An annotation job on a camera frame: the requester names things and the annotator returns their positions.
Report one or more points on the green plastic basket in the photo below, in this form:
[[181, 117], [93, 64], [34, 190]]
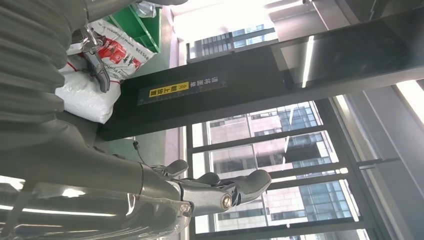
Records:
[[139, 26]]

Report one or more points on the glass office building outside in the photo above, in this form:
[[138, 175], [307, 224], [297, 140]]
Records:
[[232, 159]]

